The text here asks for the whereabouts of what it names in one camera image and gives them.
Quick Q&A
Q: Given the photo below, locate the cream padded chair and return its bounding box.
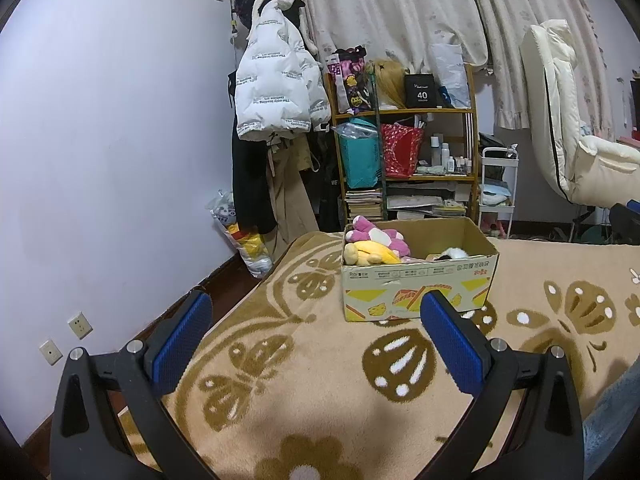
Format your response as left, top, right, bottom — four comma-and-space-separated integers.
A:
520, 19, 640, 208

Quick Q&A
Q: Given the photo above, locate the stack of old books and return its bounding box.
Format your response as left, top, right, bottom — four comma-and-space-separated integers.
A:
345, 187, 385, 223

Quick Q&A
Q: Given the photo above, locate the yellow plush toy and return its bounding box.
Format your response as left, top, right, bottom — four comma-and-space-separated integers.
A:
344, 240, 402, 267

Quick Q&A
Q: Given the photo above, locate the white puffer jacket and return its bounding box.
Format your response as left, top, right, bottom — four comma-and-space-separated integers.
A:
236, 0, 332, 142

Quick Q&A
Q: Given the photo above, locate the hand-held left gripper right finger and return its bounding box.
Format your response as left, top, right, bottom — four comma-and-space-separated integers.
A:
420, 290, 586, 480

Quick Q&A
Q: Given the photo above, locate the beige patterned carpet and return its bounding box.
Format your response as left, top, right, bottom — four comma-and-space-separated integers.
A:
120, 232, 640, 480

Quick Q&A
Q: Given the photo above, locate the beige coat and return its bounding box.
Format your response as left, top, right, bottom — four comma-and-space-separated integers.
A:
265, 135, 321, 256

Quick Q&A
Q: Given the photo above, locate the clear plastic bag of items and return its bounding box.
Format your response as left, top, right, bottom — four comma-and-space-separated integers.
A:
207, 190, 273, 278

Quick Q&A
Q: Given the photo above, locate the white trolley cart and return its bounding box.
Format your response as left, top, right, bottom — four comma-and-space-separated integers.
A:
477, 145, 521, 240

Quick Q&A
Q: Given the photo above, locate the white plastic bag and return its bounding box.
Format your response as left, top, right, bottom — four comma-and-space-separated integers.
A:
429, 42, 472, 109

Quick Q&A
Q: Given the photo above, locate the dark hanging jacket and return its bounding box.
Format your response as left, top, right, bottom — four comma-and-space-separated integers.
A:
305, 127, 346, 233

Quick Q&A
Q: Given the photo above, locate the printed cardboard box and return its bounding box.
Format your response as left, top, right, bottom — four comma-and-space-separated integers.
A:
341, 216, 501, 323

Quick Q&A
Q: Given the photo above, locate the black chair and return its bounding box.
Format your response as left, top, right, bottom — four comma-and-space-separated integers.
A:
607, 200, 640, 246

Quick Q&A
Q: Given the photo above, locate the white power socket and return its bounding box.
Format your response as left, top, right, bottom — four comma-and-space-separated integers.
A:
67, 311, 94, 340

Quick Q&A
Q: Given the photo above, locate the dark bag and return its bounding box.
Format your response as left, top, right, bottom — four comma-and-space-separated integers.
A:
479, 132, 511, 181

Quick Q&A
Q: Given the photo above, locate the black hat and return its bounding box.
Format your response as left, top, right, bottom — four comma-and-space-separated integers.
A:
234, 0, 273, 28

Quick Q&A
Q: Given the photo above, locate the group of white bottles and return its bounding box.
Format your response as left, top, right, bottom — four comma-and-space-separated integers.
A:
427, 132, 473, 176

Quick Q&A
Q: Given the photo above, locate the blonde wig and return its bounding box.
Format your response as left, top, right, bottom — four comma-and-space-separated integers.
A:
365, 59, 408, 110

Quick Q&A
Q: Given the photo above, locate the blue fleece cloth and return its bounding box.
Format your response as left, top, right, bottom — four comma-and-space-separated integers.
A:
582, 367, 640, 480

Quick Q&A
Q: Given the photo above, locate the cream patterned curtain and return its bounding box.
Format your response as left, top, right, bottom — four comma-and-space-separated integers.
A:
287, 0, 640, 131

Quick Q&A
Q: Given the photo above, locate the teal bag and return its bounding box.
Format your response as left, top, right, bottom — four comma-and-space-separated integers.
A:
332, 117, 381, 189

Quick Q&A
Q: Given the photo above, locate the black numbered box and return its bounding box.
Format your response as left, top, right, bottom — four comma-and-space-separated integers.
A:
404, 74, 442, 109

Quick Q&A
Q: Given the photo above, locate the pink plush toy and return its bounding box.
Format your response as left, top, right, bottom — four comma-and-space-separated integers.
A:
345, 215, 412, 257

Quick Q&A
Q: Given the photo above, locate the red patterned bag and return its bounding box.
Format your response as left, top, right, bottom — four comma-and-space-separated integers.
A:
381, 122, 426, 178

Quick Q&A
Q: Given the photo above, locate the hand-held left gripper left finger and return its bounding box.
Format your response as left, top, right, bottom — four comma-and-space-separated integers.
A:
49, 287, 216, 480

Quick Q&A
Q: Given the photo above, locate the light blue folded cloth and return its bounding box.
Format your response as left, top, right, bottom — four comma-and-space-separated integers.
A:
480, 182, 513, 207

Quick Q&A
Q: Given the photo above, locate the pink and black printed bag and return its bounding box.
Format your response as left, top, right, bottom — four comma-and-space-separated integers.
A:
326, 46, 371, 115

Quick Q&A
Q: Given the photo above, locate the black coat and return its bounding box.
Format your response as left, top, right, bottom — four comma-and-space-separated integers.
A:
231, 67, 278, 236

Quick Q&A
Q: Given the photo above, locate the white single-hole wall outlet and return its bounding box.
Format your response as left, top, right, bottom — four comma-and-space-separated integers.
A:
39, 340, 64, 367

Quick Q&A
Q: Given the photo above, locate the wooden shelf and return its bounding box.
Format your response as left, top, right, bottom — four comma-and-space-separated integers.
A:
322, 62, 481, 226

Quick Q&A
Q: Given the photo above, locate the pile of books and papers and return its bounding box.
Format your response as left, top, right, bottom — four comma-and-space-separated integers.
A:
385, 180, 473, 221

